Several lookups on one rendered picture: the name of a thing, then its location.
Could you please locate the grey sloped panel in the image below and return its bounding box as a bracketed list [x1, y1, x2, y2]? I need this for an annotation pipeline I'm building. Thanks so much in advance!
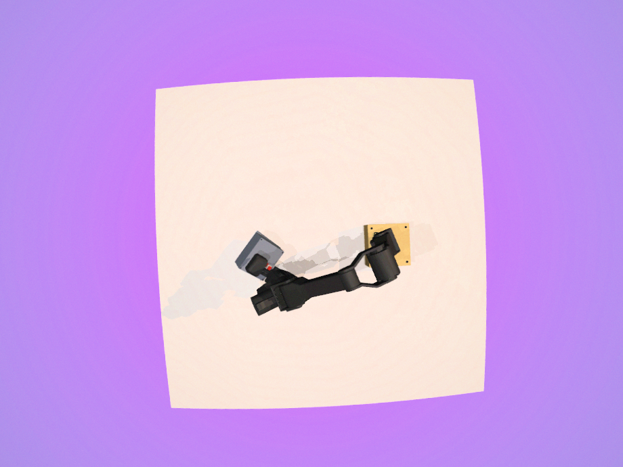
[235, 231, 284, 273]

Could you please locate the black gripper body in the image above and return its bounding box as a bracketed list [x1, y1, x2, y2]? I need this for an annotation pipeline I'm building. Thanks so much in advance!
[245, 254, 297, 285]

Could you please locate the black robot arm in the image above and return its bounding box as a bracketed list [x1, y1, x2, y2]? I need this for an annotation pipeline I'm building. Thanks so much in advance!
[250, 228, 401, 316]

